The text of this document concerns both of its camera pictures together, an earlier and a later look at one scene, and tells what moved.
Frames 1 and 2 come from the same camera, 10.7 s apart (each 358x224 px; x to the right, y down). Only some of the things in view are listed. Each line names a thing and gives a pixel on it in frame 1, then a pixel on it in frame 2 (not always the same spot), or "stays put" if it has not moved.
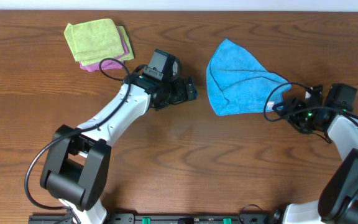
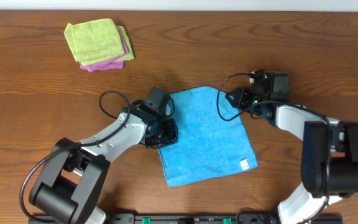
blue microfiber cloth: (238, 81) -> (208, 146)
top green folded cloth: (94, 39) stays put
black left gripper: (184, 93) -> (173, 138)
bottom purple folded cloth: (107, 64) stays put
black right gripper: (290, 105) -> (238, 101)
